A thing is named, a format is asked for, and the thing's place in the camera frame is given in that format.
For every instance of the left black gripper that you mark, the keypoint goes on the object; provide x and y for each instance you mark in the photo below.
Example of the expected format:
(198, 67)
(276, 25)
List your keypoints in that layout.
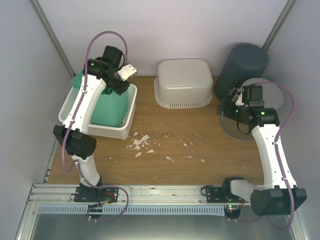
(120, 91)

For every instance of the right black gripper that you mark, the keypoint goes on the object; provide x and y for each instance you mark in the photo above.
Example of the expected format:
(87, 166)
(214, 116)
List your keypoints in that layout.
(221, 105)

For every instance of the green plastic bin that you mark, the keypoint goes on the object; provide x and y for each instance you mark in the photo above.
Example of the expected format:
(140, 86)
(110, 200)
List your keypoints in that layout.
(93, 106)

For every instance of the translucent white wash basin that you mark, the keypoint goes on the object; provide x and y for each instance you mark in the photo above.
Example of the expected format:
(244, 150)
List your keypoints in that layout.
(183, 83)

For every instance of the silver wire mesh bin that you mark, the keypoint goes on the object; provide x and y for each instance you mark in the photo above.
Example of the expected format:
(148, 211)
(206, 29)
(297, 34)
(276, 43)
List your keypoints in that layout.
(273, 98)

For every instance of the dark grey round bin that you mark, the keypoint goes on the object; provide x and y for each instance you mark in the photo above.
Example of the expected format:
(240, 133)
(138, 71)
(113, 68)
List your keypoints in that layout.
(245, 61)

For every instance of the white rectangular tub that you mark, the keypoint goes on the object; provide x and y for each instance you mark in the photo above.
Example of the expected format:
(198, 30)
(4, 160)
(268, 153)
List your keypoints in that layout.
(121, 132)

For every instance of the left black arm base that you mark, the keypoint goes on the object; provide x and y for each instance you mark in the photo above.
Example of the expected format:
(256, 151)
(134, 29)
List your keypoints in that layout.
(85, 194)

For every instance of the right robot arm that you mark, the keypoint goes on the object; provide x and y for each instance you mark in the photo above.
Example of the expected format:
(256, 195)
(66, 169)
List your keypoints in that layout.
(279, 194)

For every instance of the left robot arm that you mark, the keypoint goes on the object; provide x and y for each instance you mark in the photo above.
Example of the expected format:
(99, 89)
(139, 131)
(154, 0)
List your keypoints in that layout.
(77, 148)

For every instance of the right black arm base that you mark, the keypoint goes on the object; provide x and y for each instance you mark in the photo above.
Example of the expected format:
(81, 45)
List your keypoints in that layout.
(215, 194)

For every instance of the white debris pile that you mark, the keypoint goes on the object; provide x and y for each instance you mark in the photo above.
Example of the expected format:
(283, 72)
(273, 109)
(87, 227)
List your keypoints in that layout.
(141, 144)

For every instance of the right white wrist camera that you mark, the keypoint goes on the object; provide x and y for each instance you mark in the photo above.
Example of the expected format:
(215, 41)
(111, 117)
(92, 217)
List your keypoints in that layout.
(239, 97)

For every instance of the left aluminium frame post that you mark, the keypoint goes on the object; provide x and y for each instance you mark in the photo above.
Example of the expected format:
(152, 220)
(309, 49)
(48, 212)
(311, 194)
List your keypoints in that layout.
(51, 34)

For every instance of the aluminium frame post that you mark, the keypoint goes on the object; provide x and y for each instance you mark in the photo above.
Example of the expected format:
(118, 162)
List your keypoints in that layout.
(279, 23)
(51, 34)

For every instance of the right aluminium frame post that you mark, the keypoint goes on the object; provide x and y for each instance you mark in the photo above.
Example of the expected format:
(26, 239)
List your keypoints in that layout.
(279, 23)

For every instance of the aluminium front rail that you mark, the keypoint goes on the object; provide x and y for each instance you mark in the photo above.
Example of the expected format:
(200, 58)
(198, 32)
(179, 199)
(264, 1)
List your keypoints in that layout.
(138, 194)

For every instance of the grey slotted cable duct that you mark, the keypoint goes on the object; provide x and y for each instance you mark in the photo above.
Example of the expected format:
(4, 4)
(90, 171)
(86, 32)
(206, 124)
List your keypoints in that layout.
(199, 210)

